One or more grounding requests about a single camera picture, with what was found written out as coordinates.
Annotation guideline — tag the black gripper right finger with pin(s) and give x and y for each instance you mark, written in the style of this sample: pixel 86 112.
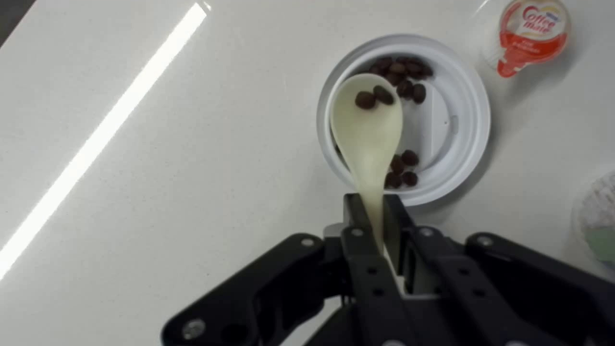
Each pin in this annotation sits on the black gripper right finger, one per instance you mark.
pixel 507 292

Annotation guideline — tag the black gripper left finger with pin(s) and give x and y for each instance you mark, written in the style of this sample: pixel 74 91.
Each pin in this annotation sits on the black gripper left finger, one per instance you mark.
pixel 290 285

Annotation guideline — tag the cream plastic spoon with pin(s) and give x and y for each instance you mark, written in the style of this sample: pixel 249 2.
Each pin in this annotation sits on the cream plastic spoon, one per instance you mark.
pixel 368 141

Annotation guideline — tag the patterned paper cup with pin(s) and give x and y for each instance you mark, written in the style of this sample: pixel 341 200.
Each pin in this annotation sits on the patterned paper cup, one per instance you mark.
pixel 595 217

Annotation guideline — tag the white plastic lid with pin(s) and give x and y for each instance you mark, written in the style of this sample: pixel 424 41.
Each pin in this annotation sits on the white plastic lid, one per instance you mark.
pixel 449 129

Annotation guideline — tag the dark beans in lid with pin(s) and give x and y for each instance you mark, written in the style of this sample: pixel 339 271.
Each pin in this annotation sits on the dark beans in lid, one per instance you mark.
pixel 409 77

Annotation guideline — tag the red creamer pod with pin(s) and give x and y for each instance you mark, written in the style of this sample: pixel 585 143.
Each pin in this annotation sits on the red creamer pod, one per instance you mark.
pixel 532 31

